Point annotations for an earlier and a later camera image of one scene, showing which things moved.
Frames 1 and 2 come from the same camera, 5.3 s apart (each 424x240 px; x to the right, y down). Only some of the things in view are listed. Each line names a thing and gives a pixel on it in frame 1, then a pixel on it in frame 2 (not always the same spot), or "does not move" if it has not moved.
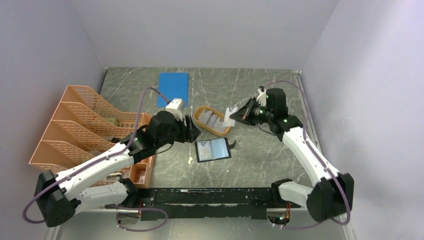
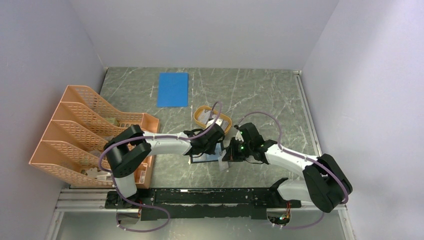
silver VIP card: [228, 121] → [223, 165]
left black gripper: [193, 132] → [211, 150]
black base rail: [251, 203] does not move
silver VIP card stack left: [203, 117] does not move
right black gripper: [243, 115] → [231, 155]
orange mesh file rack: [85, 126] does not move
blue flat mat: [173, 85] does not move
